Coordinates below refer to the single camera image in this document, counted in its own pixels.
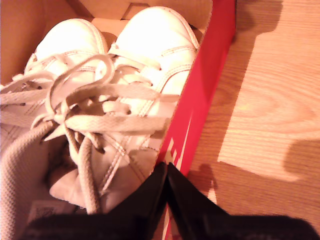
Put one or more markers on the white leather sneaker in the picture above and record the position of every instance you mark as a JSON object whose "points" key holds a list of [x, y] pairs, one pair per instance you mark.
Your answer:
{"points": [[155, 30], [70, 37]]}

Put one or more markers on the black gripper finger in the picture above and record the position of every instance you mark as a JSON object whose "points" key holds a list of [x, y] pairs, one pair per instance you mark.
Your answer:
{"points": [[150, 197], [185, 200]]}

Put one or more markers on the red Nike shoebox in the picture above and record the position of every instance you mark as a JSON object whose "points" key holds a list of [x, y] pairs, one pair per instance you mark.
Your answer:
{"points": [[207, 87]]}

